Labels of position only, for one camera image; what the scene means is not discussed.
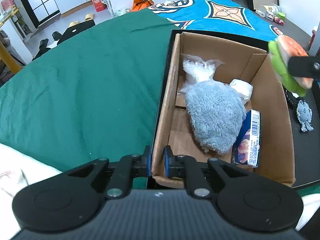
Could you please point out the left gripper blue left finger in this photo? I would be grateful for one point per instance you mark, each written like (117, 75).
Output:
(123, 172)

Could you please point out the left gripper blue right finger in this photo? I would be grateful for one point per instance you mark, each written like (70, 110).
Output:
(189, 170)

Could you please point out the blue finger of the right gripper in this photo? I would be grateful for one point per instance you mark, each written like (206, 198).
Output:
(304, 66)

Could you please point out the hamburger plush toy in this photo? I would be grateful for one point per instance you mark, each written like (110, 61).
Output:
(281, 50)

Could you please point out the grey-blue knitted turtle toy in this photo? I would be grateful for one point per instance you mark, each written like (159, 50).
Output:
(304, 116)

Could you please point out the white cloth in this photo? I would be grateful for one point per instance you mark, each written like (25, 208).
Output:
(243, 89)

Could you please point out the brown cardboard box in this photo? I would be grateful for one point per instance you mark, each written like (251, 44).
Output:
(206, 121)

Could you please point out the black and white knitted toy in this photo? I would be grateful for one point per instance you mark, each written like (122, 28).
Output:
(292, 101)

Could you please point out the grey bench mattress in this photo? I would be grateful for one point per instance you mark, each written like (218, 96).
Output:
(289, 28)

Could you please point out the light blue fluffy plush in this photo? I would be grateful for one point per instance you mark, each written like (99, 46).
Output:
(216, 113)

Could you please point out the blue tissue pack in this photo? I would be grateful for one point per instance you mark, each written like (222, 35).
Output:
(246, 149)

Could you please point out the green bed sheet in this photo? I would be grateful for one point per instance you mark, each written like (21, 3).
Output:
(94, 95)

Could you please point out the blue patterned blanket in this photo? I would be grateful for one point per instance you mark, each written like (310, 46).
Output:
(224, 16)

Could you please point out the clear plastic bag of beads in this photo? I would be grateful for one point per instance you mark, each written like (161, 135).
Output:
(197, 70)

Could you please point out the yellow slipper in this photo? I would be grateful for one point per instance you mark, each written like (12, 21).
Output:
(73, 24)
(89, 17)

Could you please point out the orange bag on floor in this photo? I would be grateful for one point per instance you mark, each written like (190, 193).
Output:
(141, 4)

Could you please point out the yellow side table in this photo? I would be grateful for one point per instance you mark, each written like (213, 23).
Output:
(12, 62)

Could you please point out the orange red box on floor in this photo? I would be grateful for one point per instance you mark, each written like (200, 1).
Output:
(99, 5)

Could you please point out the black framed glass door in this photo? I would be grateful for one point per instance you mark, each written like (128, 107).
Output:
(37, 2)

